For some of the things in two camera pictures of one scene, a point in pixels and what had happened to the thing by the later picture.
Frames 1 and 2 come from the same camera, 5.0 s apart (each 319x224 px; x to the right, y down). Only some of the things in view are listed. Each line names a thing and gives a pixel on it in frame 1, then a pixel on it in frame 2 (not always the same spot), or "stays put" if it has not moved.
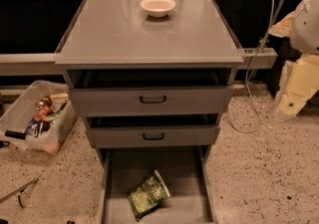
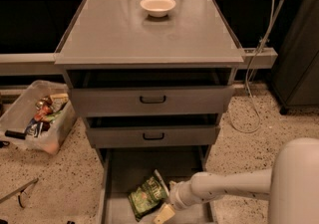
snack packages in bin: x=47 y=109 stays put
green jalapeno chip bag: x=148 y=195 stays put
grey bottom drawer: x=185 y=171 stays put
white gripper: x=306 y=28 -> x=177 y=195
